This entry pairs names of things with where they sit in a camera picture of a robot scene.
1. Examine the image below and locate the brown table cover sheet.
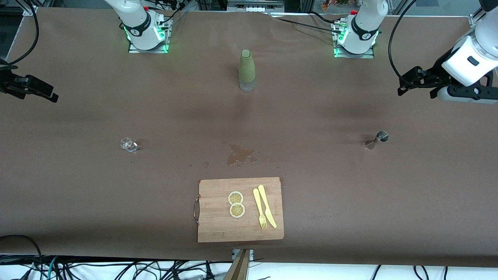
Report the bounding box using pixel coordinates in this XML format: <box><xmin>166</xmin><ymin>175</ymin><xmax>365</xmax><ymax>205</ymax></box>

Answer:
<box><xmin>0</xmin><ymin>7</ymin><xmax>498</xmax><ymax>268</ymax></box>

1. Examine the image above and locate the grey metal rail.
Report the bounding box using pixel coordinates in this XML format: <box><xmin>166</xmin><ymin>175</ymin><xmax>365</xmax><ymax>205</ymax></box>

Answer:
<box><xmin>228</xmin><ymin>0</ymin><xmax>284</xmax><ymax>12</ymax></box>

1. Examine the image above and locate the steel double jigger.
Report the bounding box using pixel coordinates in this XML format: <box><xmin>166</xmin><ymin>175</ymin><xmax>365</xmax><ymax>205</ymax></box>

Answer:
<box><xmin>365</xmin><ymin>131</ymin><xmax>389</xmax><ymax>151</ymax></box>

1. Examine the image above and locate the yellow plastic knife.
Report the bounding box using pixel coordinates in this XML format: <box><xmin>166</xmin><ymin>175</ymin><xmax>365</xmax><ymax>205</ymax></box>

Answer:
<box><xmin>258</xmin><ymin>185</ymin><xmax>277</xmax><ymax>228</ymax></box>

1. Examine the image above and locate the green bottle with clear base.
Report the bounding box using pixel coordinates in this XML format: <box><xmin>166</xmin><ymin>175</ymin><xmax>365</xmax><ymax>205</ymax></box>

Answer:
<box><xmin>238</xmin><ymin>49</ymin><xmax>256</xmax><ymax>92</ymax></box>

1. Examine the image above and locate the teal cable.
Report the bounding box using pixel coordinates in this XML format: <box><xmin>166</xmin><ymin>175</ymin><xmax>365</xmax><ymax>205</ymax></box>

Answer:
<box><xmin>45</xmin><ymin>257</ymin><xmax>59</xmax><ymax>280</ymax></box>

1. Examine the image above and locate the black cable on table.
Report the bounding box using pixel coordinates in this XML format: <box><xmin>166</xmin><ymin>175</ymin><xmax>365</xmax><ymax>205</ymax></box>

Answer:
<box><xmin>268</xmin><ymin>11</ymin><xmax>344</xmax><ymax>34</ymax></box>

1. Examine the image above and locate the yellow plastic fork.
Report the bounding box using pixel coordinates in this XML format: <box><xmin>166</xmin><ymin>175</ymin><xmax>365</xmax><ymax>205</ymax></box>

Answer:
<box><xmin>253</xmin><ymin>188</ymin><xmax>268</xmax><ymax>230</ymax></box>

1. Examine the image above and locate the wooden cutting board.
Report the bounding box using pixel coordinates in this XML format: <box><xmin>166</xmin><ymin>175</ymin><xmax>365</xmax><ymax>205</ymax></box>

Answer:
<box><xmin>197</xmin><ymin>177</ymin><xmax>284</xmax><ymax>243</ymax></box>

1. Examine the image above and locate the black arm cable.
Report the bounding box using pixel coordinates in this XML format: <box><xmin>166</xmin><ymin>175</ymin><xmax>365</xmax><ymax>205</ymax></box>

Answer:
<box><xmin>4</xmin><ymin>0</ymin><xmax>39</xmax><ymax>67</ymax></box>
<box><xmin>388</xmin><ymin>0</ymin><xmax>419</xmax><ymax>84</ymax></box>

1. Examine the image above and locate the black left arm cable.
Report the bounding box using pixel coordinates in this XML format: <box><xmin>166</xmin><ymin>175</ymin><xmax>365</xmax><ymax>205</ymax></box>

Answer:
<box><xmin>388</xmin><ymin>0</ymin><xmax>419</xmax><ymax>84</ymax></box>

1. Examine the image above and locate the black looped floor cable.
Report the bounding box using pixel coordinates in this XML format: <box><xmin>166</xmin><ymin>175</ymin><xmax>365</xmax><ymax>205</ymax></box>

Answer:
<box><xmin>0</xmin><ymin>234</ymin><xmax>44</xmax><ymax>273</ymax></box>

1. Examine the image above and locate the wooden beam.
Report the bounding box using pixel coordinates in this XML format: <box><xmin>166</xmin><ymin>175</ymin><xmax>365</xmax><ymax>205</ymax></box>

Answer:
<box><xmin>224</xmin><ymin>249</ymin><xmax>251</xmax><ymax>280</ymax></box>

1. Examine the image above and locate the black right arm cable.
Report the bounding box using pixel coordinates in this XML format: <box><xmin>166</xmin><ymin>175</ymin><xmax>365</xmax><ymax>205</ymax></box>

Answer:
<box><xmin>4</xmin><ymin>0</ymin><xmax>39</xmax><ymax>67</ymax></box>

